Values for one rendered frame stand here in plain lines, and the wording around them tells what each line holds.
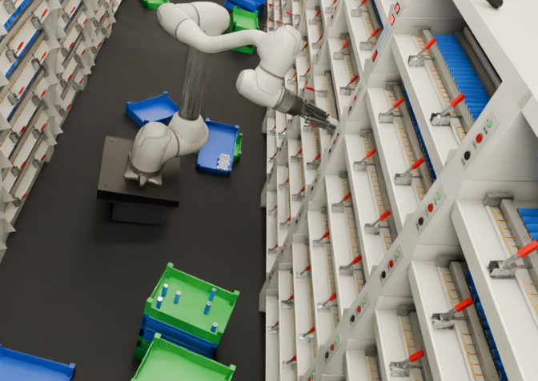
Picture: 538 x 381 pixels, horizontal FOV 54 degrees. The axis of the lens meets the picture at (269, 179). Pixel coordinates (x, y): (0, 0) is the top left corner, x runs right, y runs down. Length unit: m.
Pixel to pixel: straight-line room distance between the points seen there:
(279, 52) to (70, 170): 1.53
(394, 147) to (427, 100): 0.20
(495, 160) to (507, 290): 0.24
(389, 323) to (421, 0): 0.89
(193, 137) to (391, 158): 1.34
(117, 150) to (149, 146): 0.30
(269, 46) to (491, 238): 1.10
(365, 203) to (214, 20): 1.13
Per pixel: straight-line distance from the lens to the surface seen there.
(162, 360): 1.99
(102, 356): 2.34
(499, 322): 0.94
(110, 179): 2.59
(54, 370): 2.31
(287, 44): 1.85
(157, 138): 2.47
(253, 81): 1.88
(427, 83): 1.43
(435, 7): 1.65
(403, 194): 1.35
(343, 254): 1.68
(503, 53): 1.10
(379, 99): 1.68
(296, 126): 2.66
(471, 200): 1.11
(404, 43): 1.61
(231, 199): 3.00
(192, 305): 2.12
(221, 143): 3.21
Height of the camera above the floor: 2.06
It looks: 40 degrees down
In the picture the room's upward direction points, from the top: 21 degrees clockwise
